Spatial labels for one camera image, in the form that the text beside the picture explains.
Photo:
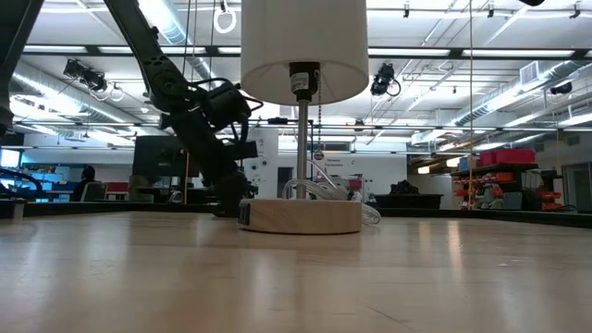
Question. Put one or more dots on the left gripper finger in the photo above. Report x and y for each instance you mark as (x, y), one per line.
(245, 194)
(224, 199)

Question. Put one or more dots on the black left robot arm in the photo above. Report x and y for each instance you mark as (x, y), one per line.
(139, 37)

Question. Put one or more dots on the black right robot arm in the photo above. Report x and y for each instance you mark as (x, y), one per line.
(532, 2)

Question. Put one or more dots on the white pillar with signs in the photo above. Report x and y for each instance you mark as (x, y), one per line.
(268, 176)

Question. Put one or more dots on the black monitor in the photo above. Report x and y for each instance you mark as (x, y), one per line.
(148, 157)

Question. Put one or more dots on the person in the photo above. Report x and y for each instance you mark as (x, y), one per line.
(88, 173)

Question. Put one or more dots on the white shade wooden base lamp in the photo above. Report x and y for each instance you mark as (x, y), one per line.
(300, 46)

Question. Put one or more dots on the black bag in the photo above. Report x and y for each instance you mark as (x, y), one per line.
(403, 188)

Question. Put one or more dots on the black storage tub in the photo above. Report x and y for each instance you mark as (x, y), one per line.
(407, 201)

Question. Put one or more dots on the shelf rack with red bins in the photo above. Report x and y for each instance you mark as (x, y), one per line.
(506, 156)

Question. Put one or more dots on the rack with orange bins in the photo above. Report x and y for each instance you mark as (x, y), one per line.
(548, 195)

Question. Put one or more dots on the silver ventilation duct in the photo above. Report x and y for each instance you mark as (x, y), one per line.
(46, 92)
(176, 28)
(509, 99)

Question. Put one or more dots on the black hanging camera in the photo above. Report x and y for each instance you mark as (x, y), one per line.
(383, 78)
(94, 79)

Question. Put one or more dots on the white metal bracket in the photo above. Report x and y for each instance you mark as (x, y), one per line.
(19, 212)

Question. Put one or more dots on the black table frame rails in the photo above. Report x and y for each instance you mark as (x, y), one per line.
(485, 215)

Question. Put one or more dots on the black overhead frame crossbar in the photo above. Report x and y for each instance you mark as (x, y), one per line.
(455, 53)

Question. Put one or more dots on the small black ceiling camera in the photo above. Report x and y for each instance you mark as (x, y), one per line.
(561, 88)

